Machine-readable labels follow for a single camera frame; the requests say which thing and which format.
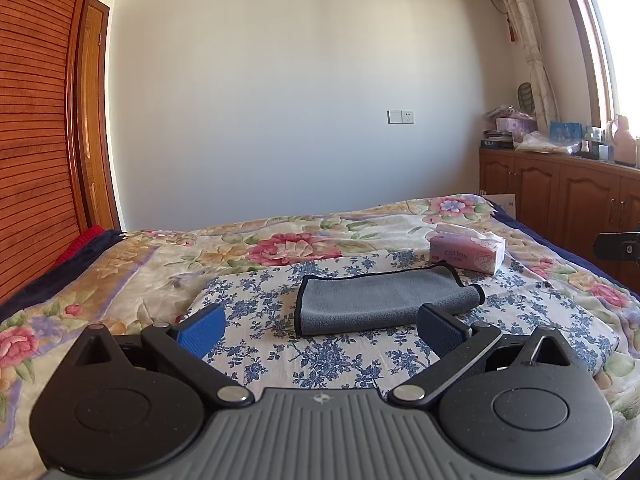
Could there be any pale plastic jug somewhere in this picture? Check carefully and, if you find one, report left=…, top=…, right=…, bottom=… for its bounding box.
left=605, top=114, right=639, bottom=165

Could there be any blue floral white cloth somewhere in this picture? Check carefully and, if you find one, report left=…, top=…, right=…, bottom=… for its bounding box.
left=182, top=249, right=620, bottom=397

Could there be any red cloth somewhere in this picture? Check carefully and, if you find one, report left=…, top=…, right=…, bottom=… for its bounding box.
left=52, top=225, right=106, bottom=266

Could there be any patterned beige curtain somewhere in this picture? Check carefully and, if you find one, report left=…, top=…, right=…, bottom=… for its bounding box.
left=484, top=0, right=562, bottom=134

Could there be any blue gift box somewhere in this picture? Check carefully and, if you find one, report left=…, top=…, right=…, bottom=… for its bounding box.
left=549, top=120, right=583, bottom=142

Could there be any pink tissue box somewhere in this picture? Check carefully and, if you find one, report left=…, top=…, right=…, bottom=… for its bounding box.
left=428, top=227, right=506, bottom=276

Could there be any purple and grey towel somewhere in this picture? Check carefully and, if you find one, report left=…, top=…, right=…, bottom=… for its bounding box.
left=294, top=264, right=486, bottom=339

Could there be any wooden framed window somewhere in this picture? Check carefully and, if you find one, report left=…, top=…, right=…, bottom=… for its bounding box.
left=564, top=0, right=640, bottom=142

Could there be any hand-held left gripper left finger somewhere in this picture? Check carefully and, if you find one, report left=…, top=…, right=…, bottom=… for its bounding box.
left=60, top=304, right=256, bottom=407

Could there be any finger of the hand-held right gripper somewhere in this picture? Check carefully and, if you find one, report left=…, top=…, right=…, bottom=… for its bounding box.
left=592, top=232, right=640, bottom=261

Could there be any wooden door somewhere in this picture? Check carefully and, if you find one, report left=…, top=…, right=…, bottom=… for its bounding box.
left=79, top=0, right=121, bottom=231

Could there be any wooden cabinet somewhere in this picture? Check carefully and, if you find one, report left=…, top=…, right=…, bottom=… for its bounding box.
left=478, top=147, right=640, bottom=282

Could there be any white cardboard box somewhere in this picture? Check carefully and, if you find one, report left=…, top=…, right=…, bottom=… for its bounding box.
left=479, top=190, right=517, bottom=216

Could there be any wooden louvered wardrobe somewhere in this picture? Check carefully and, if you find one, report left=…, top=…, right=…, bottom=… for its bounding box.
left=0, top=0, right=102, bottom=307

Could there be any stack of books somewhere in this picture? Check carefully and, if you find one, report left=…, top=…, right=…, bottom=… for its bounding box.
left=482, top=129, right=515, bottom=150

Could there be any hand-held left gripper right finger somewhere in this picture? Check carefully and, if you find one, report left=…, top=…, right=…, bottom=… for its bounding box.
left=387, top=302, right=590, bottom=408

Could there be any clear plastic bag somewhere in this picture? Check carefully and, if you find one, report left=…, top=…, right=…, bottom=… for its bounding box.
left=514, top=131, right=584, bottom=154

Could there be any pink purple box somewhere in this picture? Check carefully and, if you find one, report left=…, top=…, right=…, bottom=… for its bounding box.
left=495, top=116, right=537, bottom=136

